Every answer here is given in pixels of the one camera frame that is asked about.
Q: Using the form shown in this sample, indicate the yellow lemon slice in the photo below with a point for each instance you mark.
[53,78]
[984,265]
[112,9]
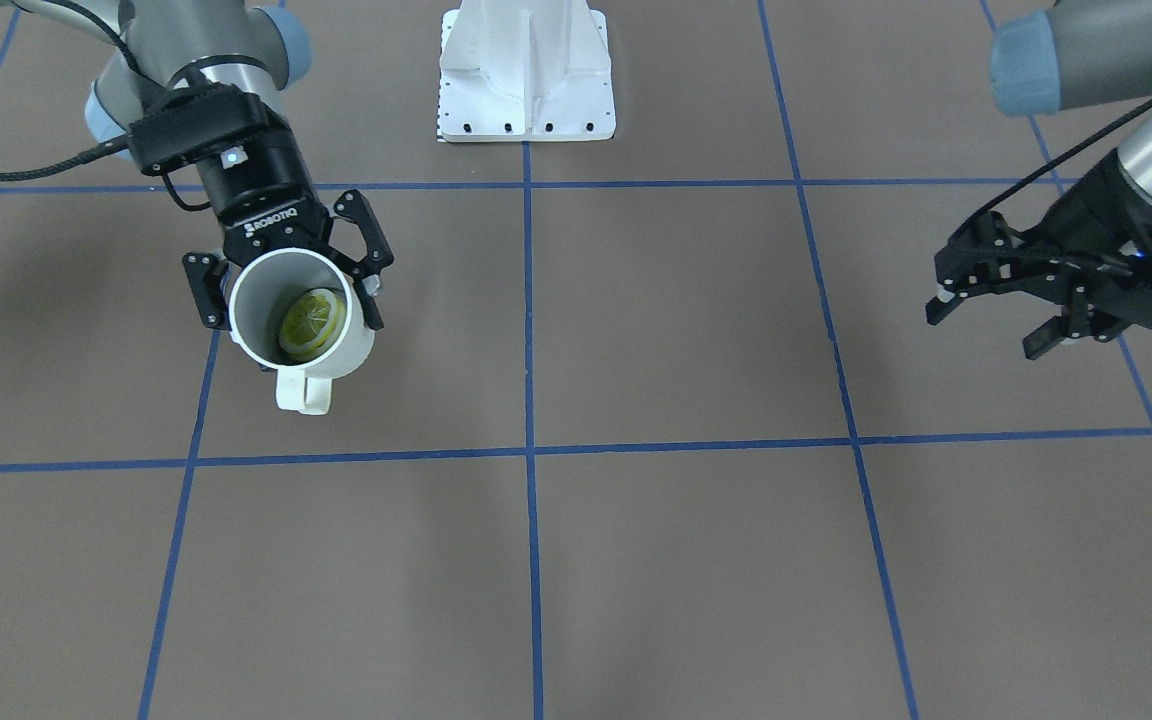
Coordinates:
[311,325]

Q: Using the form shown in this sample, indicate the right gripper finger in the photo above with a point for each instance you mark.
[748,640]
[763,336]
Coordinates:
[365,274]
[207,276]

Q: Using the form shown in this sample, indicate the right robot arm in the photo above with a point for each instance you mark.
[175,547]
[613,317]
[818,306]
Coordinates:
[197,84]

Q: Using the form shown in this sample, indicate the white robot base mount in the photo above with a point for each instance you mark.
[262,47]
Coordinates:
[525,71]

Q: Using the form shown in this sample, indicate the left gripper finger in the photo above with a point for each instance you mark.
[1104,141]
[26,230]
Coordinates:
[1079,319]
[985,256]

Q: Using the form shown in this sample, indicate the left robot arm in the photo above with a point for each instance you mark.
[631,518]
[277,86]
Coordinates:
[1079,54]

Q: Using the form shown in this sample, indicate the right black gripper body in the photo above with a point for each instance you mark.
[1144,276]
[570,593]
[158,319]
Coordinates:
[267,203]

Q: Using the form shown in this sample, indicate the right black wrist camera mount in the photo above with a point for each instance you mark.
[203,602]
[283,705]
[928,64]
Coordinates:
[192,123]

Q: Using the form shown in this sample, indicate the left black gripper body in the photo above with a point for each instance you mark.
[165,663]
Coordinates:
[1088,222]

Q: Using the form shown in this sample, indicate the white ribbed HOME mug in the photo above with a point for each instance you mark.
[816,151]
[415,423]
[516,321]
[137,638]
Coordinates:
[258,301]

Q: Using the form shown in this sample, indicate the brown table mat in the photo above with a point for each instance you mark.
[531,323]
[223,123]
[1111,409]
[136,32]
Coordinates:
[656,429]

